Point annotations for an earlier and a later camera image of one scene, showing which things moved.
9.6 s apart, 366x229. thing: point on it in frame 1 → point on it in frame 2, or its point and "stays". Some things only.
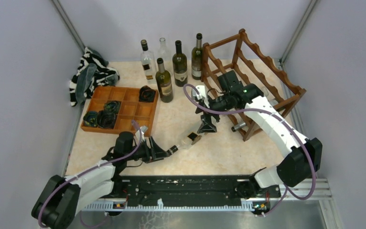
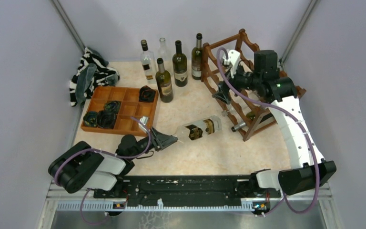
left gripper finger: (159, 153) → (165, 140)
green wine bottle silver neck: (163, 80) stays
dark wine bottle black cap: (179, 65) stays
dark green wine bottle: (197, 58) stays
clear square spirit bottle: (148, 62) stays
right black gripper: (207, 125) → (222, 94)
